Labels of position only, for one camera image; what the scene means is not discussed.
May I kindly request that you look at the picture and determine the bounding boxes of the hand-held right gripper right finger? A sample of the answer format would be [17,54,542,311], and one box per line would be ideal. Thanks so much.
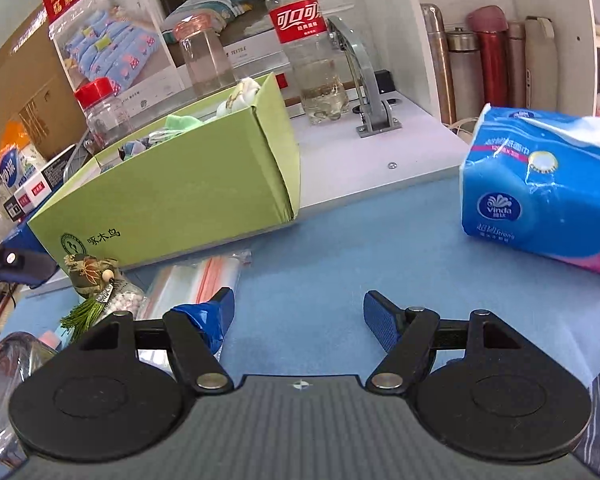
[362,290,523,391]

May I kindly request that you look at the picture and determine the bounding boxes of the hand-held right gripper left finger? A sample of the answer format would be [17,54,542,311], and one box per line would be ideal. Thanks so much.
[75,287,236,393]

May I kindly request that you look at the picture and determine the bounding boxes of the green cardboard box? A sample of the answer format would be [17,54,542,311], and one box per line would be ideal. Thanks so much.
[27,72,301,271]

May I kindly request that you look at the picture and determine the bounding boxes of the grey patterned cloth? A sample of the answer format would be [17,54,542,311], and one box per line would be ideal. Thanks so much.
[117,137,151,161]

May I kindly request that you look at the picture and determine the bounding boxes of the green cloth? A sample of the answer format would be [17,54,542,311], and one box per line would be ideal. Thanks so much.
[152,114,206,138]

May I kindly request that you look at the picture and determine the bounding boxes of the white sock with colourful print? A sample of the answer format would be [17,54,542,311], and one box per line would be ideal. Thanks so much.
[215,77,261,116]

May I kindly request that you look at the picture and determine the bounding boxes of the blue power supply box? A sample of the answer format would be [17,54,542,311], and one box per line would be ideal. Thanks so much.
[0,220,60,288]

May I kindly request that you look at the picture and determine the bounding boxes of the clear plastic zip bag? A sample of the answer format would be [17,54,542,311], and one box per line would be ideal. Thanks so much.
[140,250,253,321]

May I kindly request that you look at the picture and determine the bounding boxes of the blue table mat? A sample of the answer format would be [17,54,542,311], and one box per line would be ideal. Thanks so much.
[0,170,600,480]

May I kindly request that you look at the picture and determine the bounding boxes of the black and white carton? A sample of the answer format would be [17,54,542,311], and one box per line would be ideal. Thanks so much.
[2,145,88,218]

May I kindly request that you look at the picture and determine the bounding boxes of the green tassel sachet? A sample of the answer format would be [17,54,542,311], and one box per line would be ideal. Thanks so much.
[60,255,148,343]

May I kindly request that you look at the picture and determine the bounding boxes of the orange and blue packet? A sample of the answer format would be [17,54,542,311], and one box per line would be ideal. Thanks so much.
[0,120,48,196]

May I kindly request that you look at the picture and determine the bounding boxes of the textured clear glass mug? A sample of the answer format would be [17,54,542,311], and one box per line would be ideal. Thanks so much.
[0,332,56,466]

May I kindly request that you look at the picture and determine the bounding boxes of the white platform board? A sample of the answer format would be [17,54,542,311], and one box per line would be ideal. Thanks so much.
[30,75,473,301]

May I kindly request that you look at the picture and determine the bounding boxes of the plastic jar with red lid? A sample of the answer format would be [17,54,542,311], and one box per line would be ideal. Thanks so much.
[74,78,133,153]

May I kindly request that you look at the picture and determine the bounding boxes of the brown cardboard sheet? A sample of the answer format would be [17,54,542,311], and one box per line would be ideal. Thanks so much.
[0,5,73,161]

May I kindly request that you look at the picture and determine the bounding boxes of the blue tissue pack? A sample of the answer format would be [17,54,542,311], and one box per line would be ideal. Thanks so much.
[459,103,600,278]

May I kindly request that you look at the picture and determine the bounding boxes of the clear glass jar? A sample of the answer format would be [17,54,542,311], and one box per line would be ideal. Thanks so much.
[172,15,238,96]

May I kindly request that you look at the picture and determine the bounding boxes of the steel thermos with grey lid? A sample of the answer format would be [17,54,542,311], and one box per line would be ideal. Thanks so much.
[445,27,486,121]

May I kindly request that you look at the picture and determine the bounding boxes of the slim steel thermos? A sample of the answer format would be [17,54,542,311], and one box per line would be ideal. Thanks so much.
[420,3,458,126]

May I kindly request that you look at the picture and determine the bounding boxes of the red thermos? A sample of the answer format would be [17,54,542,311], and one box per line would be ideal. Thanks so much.
[467,5,513,108]

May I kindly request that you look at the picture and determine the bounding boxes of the rose metal thermos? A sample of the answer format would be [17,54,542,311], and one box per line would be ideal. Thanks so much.
[505,20,528,108]

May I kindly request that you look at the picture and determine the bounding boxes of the beige thermos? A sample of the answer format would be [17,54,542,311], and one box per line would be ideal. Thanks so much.
[522,16,561,111]

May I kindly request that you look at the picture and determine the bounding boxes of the red label cola bottle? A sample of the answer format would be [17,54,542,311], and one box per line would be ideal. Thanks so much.
[265,0,353,126]

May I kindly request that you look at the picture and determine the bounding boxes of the grey metal bracket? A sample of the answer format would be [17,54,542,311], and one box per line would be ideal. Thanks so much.
[327,16,401,138]

